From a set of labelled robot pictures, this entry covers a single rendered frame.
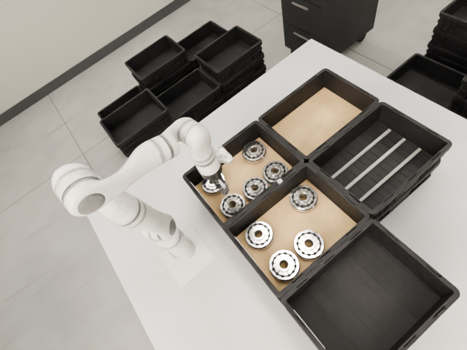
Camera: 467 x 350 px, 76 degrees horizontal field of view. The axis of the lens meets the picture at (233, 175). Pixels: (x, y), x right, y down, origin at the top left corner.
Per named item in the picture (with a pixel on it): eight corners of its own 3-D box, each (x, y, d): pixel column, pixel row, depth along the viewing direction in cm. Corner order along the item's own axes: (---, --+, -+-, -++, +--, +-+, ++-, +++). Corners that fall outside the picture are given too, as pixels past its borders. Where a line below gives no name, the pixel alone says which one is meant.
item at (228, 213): (230, 222, 115) (230, 221, 115) (215, 204, 120) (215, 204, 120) (250, 205, 117) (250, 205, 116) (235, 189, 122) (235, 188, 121)
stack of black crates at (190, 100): (192, 148, 230) (174, 119, 201) (172, 127, 246) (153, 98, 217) (232, 117, 236) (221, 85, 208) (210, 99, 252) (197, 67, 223)
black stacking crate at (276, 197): (282, 303, 101) (279, 298, 92) (231, 239, 117) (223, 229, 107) (365, 228, 107) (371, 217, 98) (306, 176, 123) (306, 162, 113)
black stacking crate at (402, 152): (366, 228, 107) (372, 216, 98) (307, 176, 123) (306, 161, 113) (441, 161, 113) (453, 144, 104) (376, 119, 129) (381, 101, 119)
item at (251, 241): (255, 253, 107) (254, 253, 106) (240, 231, 112) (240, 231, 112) (278, 237, 108) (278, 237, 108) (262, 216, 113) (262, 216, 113)
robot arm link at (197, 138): (224, 157, 92) (204, 144, 96) (209, 125, 79) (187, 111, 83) (207, 173, 90) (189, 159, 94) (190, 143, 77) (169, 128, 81)
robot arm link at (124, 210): (37, 181, 65) (107, 212, 88) (57, 210, 61) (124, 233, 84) (69, 151, 66) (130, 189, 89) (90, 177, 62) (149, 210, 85)
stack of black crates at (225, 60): (232, 117, 236) (217, 73, 198) (210, 99, 252) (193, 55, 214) (270, 88, 243) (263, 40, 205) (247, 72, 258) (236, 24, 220)
